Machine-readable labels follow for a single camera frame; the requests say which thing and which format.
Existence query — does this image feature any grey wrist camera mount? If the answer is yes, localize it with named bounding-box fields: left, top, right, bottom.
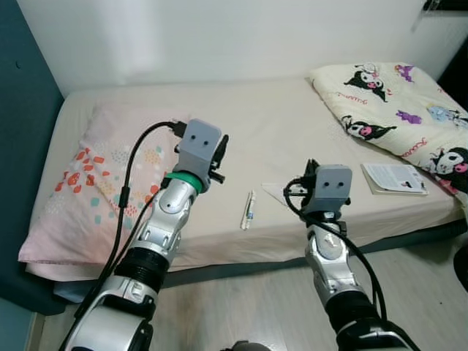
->
left=175, top=119, right=224, bottom=184
left=306, top=165, right=353, bottom=216

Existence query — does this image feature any white printed booklet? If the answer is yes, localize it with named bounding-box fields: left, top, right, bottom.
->
left=362, top=162, right=430, bottom=196

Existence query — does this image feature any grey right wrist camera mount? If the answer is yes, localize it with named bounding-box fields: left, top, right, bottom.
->
left=306, top=165, right=353, bottom=216

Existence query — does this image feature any beige bed mattress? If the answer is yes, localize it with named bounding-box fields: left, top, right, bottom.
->
left=22, top=77, right=468, bottom=282

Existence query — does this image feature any dark blue bed frame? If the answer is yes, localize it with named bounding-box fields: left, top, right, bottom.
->
left=168, top=219, right=468, bottom=290

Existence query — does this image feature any white board panel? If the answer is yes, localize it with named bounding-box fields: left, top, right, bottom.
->
left=409, top=9, right=468, bottom=83

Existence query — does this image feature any blue-grey padded headboard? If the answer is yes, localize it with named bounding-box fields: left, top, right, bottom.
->
left=0, top=0, right=67, bottom=315

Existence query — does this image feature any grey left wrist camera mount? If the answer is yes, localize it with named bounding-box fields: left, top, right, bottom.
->
left=175, top=119, right=224, bottom=184

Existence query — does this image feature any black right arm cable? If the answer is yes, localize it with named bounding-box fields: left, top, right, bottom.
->
left=284, top=186, right=388, bottom=322

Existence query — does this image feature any pink dotted pillow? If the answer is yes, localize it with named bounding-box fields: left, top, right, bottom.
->
left=18, top=102, right=192, bottom=265

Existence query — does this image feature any cream cartoon print blanket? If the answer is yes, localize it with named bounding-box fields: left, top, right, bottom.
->
left=307, top=62, right=468, bottom=195

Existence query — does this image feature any black cabinet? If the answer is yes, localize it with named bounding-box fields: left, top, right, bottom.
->
left=437, top=35, right=468, bottom=99

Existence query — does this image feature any white paper tissue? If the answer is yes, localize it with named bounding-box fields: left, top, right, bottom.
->
left=262, top=181, right=308, bottom=209

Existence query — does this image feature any grey robot right foot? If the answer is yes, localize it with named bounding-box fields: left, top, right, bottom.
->
left=230, top=340, right=271, bottom=351

